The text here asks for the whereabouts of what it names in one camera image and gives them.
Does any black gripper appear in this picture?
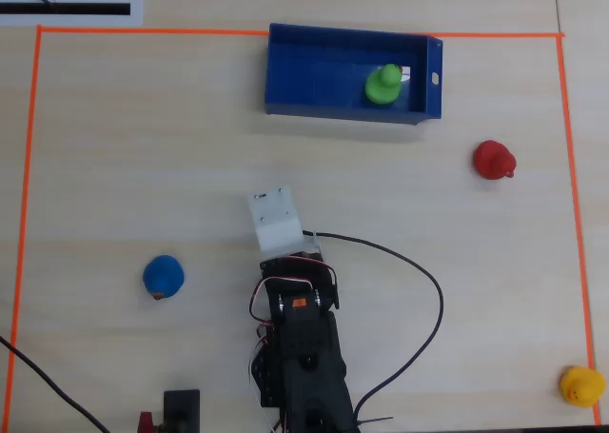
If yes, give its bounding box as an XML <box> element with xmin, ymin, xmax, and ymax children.
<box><xmin>259</xmin><ymin>235</ymin><xmax>341</xmax><ymax>311</ymax></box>

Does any green rubber duck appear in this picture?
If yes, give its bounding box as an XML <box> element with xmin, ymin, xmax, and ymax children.
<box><xmin>363</xmin><ymin>62</ymin><xmax>403</xmax><ymax>107</ymax></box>

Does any blue rubber duck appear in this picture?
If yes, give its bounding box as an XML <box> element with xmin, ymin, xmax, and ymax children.
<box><xmin>142</xmin><ymin>254</ymin><xmax>186</xmax><ymax>303</ymax></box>

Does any blue plastic box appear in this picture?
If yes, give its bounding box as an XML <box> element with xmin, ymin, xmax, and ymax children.
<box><xmin>264</xmin><ymin>21</ymin><xmax>444</xmax><ymax>127</ymax></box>

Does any red rubber duck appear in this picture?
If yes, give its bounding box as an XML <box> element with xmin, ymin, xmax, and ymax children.
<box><xmin>472</xmin><ymin>139</ymin><xmax>519</xmax><ymax>183</ymax></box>

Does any yellow rubber duck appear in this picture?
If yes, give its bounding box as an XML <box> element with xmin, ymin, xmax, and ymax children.
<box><xmin>559</xmin><ymin>365</ymin><xmax>607</xmax><ymax>410</ymax></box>

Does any black table clamp stand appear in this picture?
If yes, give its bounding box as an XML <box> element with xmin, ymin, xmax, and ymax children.
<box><xmin>162</xmin><ymin>388</ymin><xmax>202</xmax><ymax>433</ymax></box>

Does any long orange tape strip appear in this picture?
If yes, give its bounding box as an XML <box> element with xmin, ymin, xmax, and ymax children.
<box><xmin>35</xmin><ymin>25</ymin><xmax>566</xmax><ymax>40</ymax></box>

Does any red white servo wire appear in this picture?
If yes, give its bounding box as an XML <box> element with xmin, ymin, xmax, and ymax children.
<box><xmin>246</xmin><ymin>256</ymin><xmax>340</xmax><ymax>433</ymax></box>

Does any black camera cable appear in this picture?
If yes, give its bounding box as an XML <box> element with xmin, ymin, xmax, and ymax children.
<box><xmin>303</xmin><ymin>230</ymin><xmax>445</xmax><ymax>425</ymax></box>

